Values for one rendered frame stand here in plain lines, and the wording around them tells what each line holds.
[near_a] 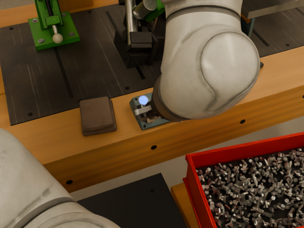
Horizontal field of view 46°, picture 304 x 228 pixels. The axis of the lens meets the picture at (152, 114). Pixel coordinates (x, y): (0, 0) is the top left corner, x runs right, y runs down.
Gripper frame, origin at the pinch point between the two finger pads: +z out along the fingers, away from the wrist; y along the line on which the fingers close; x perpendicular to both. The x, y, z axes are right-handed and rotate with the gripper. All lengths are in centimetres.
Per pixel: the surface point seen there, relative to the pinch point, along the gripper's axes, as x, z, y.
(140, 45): 19.2, 12.7, 5.8
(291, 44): 9, 14, 51
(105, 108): 5.0, 7.6, -8.6
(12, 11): 51, 46, -24
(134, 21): 26.0, 13.1, 6.2
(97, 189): -20, 104, -11
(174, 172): -23, 101, 28
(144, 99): 4.0, 4.0, 0.2
